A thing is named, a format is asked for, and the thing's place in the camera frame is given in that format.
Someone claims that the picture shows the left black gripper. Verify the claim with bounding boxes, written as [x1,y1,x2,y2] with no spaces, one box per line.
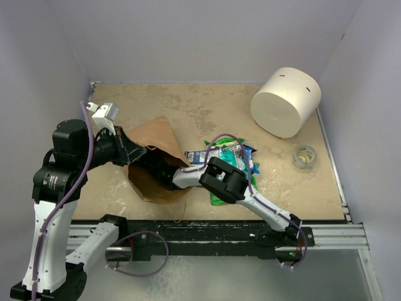
[78,125,147,171]

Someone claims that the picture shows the brown paper bag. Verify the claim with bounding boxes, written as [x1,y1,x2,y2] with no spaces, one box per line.
[126,115,190,223]

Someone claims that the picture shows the green Chuba chips bag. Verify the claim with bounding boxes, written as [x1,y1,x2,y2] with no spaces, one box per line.
[204,137,251,207]

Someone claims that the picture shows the teal snack packet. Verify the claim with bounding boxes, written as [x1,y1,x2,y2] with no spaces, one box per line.
[219,147,247,171]

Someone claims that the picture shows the blue white snack packet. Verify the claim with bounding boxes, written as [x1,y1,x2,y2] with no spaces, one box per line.
[244,144,257,157]

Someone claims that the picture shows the small bright blue packet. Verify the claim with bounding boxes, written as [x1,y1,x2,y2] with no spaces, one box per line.
[249,161,260,174]

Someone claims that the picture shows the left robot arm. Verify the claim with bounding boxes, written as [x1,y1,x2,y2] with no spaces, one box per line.
[10,119,147,300]

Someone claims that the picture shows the white cylindrical container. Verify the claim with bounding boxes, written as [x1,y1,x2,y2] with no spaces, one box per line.
[251,67,322,139]

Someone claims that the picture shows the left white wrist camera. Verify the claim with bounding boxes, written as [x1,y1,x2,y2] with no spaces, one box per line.
[86,102,120,135]

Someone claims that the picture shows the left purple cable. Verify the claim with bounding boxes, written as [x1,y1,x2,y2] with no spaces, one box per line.
[31,100,94,301]

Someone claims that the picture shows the black aluminium frame rail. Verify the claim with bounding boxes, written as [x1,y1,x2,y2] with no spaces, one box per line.
[106,220,369,263]

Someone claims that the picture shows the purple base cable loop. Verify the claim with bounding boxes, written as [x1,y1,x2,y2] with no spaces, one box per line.
[105,230,170,277]

